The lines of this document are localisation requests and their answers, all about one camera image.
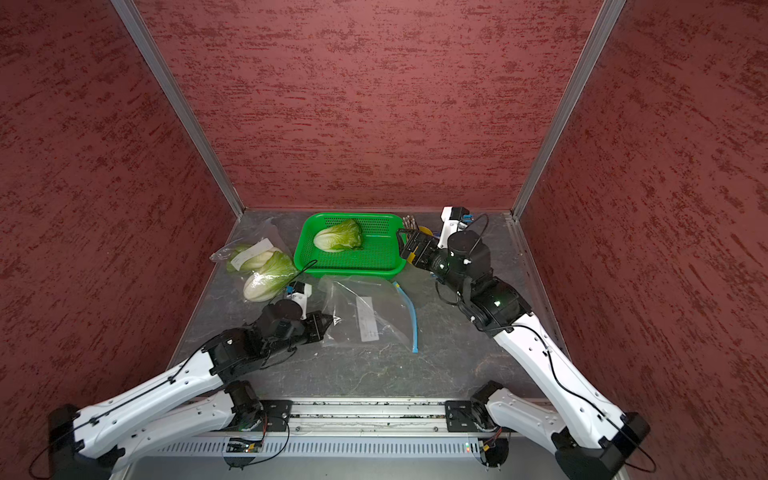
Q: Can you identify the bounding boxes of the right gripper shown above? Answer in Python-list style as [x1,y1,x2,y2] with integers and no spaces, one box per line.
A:
[398,226,472,296]

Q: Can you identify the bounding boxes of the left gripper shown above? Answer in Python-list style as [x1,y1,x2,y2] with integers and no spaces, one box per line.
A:
[266,311,336,360]

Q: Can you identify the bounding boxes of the chinese cabbage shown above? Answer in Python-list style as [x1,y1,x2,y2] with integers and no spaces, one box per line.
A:
[243,252,298,302]
[226,244,278,273]
[313,219,363,253]

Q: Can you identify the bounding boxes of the clear zipper bag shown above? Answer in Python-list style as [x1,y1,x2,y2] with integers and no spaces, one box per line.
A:
[319,275,419,354]
[209,218,299,303]

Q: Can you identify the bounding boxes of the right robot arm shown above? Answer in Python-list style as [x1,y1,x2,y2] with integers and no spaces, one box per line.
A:
[397,229,650,479]

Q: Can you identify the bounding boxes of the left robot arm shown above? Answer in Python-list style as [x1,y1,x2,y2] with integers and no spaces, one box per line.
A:
[48,299,334,479]

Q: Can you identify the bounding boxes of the chinese cabbage back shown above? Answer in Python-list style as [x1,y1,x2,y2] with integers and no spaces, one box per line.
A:
[313,219,363,253]

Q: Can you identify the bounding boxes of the green plastic basket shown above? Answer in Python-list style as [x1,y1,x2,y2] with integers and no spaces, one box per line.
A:
[294,213,406,279]

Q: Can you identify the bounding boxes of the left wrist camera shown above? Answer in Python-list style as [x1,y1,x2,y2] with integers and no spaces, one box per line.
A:
[285,281,312,320]

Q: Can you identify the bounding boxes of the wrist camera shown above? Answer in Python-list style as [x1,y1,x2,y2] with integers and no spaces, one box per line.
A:
[285,281,312,320]
[438,206,473,249]

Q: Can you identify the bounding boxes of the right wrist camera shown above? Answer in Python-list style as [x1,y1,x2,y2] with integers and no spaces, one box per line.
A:
[438,206,473,249]

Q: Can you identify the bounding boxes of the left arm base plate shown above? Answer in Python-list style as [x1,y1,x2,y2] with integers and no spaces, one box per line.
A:
[225,400,294,433]

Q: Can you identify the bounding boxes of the aluminium front rail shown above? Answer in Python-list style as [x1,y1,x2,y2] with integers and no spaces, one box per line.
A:
[128,395,610,438]

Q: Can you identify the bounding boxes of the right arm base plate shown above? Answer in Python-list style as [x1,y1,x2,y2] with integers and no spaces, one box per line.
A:
[444,400,498,433]

